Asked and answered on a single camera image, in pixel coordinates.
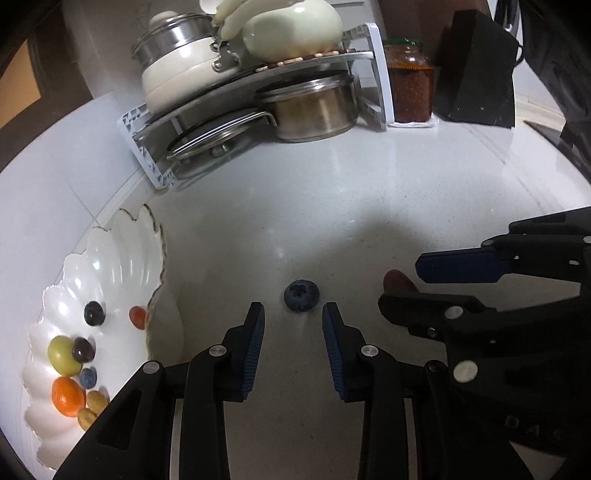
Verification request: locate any small blueberry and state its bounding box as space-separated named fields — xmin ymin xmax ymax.
xmin=78 ymin=366 xmax=97 ymax=390

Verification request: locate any cream ceramic kettle pot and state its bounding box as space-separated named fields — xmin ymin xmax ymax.
xmin=212 ymin=0 xmax=344 ymax=63

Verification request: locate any stainless steel pot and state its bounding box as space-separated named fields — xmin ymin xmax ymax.
xmin=256 ymin=71 xmax=359 ymax=143

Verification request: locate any dark wooden cutting board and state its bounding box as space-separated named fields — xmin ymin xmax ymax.
xmin=378 ymin=0 xmax=492 ymax=46

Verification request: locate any glass jar of sauce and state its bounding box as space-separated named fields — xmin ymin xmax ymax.
xmin=384 ymin=38 xmax=435 ymax=123

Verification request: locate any cream pot with steamer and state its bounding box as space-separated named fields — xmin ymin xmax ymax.
xmin=132 ymin=11 xmax=240 ymax=115

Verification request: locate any white scalloped fruit bowl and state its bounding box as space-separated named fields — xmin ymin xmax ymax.
xmin=21 ymin=205 xmax=184 ymax=472

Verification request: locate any dark brown window frame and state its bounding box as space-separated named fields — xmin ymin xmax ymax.
xmin=1 ymin=1 xmax=92 ymax=168

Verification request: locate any white metal corner shelf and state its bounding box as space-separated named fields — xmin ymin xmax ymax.
xmin=118 ymin=23 xmax=394 ymax=189

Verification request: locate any dark purple grape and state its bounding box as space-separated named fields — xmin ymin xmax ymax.
xmin=71 ymin=337 xmax=95 ymax=364

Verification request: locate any yellow-brown longan fruit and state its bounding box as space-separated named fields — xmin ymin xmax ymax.
xmin=86 ymin=390 xmax=109 ymax=415
xmin=77 ymin=408 xmax=97 ymax=431

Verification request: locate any glass pot lid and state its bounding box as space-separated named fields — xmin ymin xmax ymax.
xmin=165 ymin=108 xmax=277 ymax=161

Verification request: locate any orange kumquat fruit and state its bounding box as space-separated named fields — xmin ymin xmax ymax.
xmin=51 ymin=377 xmax=86 ymax=418

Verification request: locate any dark blueberry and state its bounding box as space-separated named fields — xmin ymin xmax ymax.
xmin=83 ymin=301 xmax=106 ymax=327
xmin=283 ymin=279 xmax=320 ymax=313

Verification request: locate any woven trivet mat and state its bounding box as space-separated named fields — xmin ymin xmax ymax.
xmin=253 ymin=48 xmax=358 ymax=73

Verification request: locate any red cherry tomato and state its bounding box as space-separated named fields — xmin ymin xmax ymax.
xmin=128 ymin=305 xmax=148 ymax=330
xmin=383 ymin=269 xmax=418 ymax=294

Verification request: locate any green round fruit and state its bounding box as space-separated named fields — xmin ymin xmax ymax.
xmin=47 ymin=335 xmax=82 ymax=377

